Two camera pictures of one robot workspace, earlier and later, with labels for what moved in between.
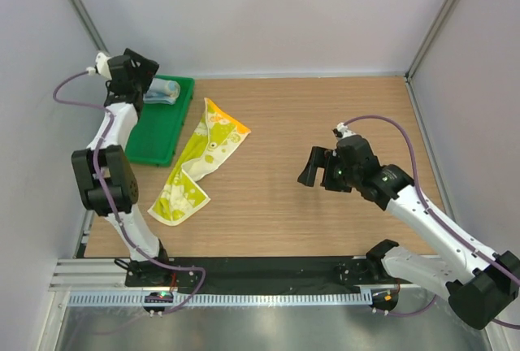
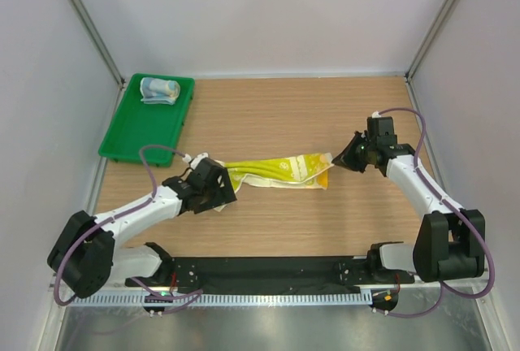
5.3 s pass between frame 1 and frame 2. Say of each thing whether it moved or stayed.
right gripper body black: moved
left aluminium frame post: stayed
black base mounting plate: stayed
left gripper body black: moved
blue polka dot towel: stayed
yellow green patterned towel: moved
